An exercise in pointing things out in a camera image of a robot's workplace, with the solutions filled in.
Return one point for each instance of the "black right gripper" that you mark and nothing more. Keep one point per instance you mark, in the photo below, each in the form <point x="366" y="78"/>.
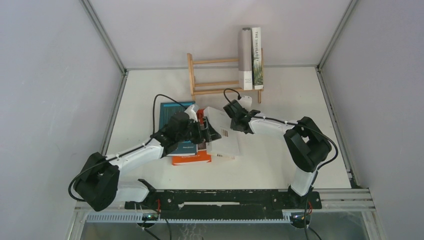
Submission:
<point x="232" y="126"/>

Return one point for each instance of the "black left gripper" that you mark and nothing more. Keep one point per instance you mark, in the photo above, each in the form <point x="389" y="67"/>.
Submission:
<point x="209" y="135"/>

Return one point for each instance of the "white thick book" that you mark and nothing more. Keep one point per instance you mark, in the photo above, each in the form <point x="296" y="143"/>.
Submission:
<point x="227" y="146"/>

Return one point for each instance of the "orange book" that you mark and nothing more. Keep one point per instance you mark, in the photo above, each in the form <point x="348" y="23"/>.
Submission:
<point x="201" y="156"/>

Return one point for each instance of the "teal Humor book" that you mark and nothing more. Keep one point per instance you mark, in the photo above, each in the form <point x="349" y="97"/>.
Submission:
<point x="167" y="110"/>

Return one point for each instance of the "white Singularity palm book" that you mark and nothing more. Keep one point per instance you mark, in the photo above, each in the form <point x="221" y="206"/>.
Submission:
<point x="257" y="61"/>

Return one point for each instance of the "grey notebook with elastic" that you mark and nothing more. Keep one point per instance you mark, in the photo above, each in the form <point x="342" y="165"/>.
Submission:
<point x="245" y="59"/>

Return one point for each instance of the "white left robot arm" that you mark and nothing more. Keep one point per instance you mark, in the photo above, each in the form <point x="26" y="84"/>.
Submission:
<point x="99" y="184"/>

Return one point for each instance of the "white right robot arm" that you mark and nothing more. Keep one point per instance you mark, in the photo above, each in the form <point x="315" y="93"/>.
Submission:
<point x="308" y="146"/>

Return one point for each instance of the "wooden book rack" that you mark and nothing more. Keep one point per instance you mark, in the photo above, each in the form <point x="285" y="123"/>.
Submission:
<point x="207" y="78"/>

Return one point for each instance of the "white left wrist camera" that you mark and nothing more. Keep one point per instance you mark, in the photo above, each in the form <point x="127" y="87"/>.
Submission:
<point x="191" y="111"/>

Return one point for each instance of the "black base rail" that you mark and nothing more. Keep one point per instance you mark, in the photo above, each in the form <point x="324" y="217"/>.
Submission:
<point x="226" y="205"/>

